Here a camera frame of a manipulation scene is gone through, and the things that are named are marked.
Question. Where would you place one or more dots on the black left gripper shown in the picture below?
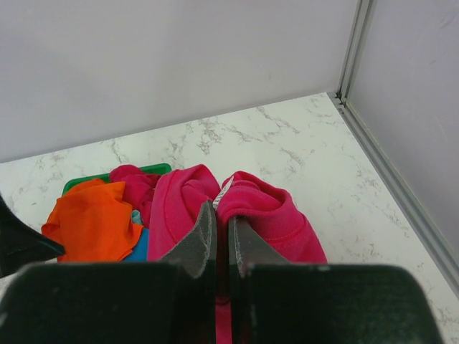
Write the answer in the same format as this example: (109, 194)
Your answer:
(22, 245)

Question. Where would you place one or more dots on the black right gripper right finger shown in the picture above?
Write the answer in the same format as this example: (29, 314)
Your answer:
(246, 248)

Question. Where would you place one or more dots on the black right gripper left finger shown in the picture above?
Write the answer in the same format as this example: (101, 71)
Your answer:
(196, 253)

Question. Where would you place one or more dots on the magenta t shirt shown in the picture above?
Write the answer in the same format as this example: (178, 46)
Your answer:
(139, 188)
(270, 211)

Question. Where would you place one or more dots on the orange t shirt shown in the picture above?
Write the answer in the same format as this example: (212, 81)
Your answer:
(93, 223)

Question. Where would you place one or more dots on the green plastic basket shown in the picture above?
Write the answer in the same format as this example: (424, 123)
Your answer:
(160, 169)

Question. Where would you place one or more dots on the blue t shirt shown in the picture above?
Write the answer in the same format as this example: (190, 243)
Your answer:
(140, 250)

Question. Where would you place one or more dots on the light teal t shirt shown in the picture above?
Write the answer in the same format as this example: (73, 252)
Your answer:
(136, 217)

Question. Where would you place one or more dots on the right side aluminium rail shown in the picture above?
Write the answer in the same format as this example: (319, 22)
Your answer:
(424, 227)

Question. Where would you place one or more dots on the right aluminium corner post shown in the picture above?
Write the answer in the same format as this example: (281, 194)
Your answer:
(361, 19)

